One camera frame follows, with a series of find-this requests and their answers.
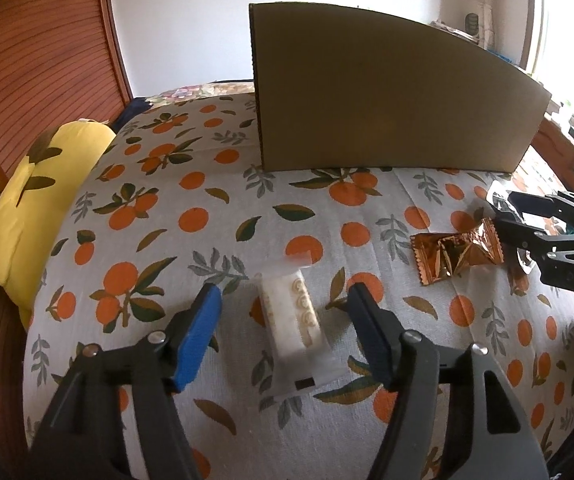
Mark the dark blue cloth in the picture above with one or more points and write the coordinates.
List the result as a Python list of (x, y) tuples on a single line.
[(139, 107)]

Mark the bronze foil snack packet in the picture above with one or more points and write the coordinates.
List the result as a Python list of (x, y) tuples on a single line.
[(447, 255)]

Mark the patterned curtain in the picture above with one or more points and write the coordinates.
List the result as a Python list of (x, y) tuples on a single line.
[(487, 0)]

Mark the yellow plush pillow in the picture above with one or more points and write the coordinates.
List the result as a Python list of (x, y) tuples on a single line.
[(42, 200)]

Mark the brown cardboard box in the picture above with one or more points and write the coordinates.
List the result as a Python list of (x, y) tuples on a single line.
[(392, 90)]

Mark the wooden headboard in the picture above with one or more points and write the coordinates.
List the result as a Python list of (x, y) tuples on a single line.
[(27, 60)]

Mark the white translucent snack packet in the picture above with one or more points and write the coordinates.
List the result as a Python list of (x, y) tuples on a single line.
[(287, 320)]

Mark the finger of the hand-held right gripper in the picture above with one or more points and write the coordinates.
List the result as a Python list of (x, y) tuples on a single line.
[(532, 204), (522, 237)]

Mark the floral blanket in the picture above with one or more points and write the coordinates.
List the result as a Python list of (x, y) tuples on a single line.
[(192, 91)]

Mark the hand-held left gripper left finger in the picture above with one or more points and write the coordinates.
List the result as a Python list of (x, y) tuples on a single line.
[(199, 335)]

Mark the stack of books and boxes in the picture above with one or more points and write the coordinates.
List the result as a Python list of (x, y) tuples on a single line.
[(449, 30)]

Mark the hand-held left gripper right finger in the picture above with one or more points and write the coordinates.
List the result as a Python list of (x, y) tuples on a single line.
[(372, 340)]

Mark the orange fruit print bedsheet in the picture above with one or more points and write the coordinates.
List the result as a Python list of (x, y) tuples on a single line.
[(167, 260)]

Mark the round grey ornament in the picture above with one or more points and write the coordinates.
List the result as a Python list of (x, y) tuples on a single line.
[(472, 23)]

